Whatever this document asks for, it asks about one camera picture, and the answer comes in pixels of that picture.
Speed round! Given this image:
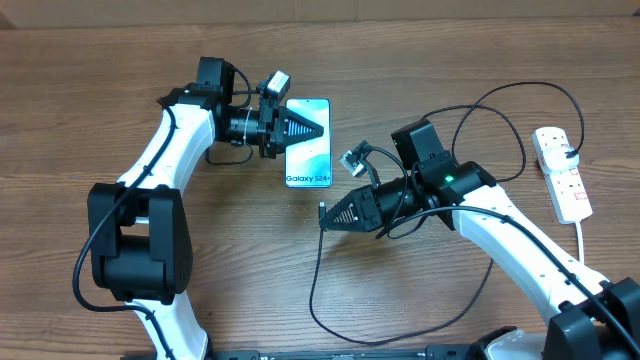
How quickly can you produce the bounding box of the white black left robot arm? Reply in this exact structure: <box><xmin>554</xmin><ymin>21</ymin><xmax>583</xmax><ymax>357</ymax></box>
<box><xmin>78</xmin><ymin>57</ymin><xmax>331</xmax><ymax>359</ymax></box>

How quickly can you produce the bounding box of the black charger cable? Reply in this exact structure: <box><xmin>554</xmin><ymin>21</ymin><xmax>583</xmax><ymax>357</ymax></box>
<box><xmin>308</xmin><ymin>81</ymin><xmax>586</xmax><ymax>347</ymax></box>

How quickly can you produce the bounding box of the white power strip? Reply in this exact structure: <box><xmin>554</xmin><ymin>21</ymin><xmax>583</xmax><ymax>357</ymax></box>
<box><xmin>532</xmin><ymin>127</ymin><xmax>593</xmax><ymax>224</ymax></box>

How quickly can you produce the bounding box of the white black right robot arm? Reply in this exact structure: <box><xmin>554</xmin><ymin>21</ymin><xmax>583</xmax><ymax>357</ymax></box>
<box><xmin>319</xmin><ymin>120</ymin><xmax>639</xmax><ymax>359</ymax></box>

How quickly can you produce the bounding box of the white charger plug adapter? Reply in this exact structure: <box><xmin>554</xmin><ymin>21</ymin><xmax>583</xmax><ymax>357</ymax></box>
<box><xmin>539</xmin><ymin>146</ymin><xmax>580</xmax><ymax>174</ymax></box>

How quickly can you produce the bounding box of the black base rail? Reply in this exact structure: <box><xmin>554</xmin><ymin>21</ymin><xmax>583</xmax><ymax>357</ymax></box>
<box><xmin>119</xmin><ymin>343</ymin><xmax>476</xmax><ymax>360</ymax></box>

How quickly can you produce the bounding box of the blue Samsung Galaxy smartphone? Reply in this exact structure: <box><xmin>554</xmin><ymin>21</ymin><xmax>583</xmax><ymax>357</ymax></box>
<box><xmin>285</xmin><ymin>98</ymin><xmax>332</xmax><ymax>188</ymax></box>

